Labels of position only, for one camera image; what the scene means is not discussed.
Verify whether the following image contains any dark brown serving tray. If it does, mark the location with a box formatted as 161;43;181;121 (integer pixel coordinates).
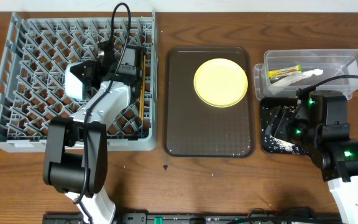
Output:
162;47;255;158

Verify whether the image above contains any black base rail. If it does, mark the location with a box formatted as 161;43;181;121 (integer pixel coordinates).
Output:
42;207;344;224

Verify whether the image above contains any food scraps pile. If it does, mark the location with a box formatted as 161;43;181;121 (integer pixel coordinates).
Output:
260;105;300;154

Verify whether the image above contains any yellow round plate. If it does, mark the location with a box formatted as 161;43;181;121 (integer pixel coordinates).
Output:
193;58;249;108

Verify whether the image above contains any green orange snack wrapper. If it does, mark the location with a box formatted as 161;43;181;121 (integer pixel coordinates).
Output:
268;65;302;80

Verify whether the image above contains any white wrapper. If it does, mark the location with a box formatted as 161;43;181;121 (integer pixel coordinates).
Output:
272;68;323;87

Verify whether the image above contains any wooden chopstick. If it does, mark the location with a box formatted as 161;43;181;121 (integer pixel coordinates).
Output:
139;55;145;121
141;55;147;119

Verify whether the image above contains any grey dishwasher rack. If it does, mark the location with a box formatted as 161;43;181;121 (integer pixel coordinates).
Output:
0;13;158;152

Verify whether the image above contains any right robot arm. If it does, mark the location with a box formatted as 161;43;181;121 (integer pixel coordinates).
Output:
260;90;358;223

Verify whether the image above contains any light blue bowl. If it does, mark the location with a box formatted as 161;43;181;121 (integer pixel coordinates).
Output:
64;62;85;101

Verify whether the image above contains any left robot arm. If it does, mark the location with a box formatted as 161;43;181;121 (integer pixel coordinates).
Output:
43;41;147;223

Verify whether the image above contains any clear plastic bin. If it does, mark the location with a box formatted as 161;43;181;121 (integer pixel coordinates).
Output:
254;49;358;100

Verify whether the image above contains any black plastic tray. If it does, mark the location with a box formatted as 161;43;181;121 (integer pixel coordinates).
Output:
260;97;308;155

